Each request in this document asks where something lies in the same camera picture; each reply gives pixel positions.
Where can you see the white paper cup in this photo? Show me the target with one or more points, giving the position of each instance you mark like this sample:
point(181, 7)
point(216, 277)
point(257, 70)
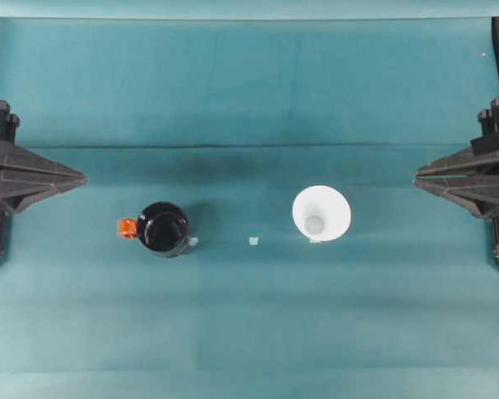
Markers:
point(337, 208)

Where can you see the small white paper scrap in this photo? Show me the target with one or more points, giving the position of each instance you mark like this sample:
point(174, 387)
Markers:
point(194, 241)
point(254, 241)

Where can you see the blue-green table cloth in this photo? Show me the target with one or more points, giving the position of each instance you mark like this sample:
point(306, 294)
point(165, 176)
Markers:
point(249, 316)

